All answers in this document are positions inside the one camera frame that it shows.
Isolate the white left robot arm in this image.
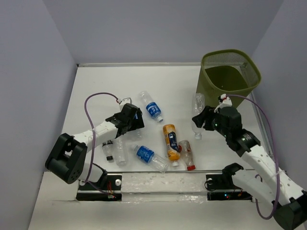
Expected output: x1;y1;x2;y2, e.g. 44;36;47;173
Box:
45;103;144;190

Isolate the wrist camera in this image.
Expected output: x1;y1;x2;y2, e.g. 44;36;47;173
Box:
119;97;132;110
214;94;232;113

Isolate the yellow label drink bottle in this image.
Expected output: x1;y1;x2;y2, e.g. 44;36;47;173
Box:
163;124;180;167

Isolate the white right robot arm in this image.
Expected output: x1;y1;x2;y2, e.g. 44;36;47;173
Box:
192;106;307;230

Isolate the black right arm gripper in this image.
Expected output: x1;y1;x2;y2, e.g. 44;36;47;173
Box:
192;105;229;138

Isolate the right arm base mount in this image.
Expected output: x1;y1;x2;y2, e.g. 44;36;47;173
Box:
204;163;252;201

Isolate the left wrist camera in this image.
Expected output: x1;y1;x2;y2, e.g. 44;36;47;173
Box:
119;97;132;110

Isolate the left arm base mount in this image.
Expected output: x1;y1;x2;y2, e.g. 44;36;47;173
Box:
76;163;122;202

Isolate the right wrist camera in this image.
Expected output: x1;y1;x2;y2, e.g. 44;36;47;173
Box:
214;94;232;113

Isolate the clear bottle without label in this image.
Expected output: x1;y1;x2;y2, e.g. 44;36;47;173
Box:
191;93;205;140

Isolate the clear crushed bottle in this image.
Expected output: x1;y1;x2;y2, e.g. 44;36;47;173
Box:
115;138;128;167

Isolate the green plastic waste bin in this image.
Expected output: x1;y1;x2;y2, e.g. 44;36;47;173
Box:
196;49;261;107

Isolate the clear bottle black cap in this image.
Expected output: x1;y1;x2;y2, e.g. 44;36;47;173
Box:
102;140;114;162

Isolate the blue label bottle white cap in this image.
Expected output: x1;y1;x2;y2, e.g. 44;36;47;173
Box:
133;114;143;140

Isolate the clear bottle red cap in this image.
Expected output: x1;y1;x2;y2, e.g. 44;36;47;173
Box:
178;140;196;171

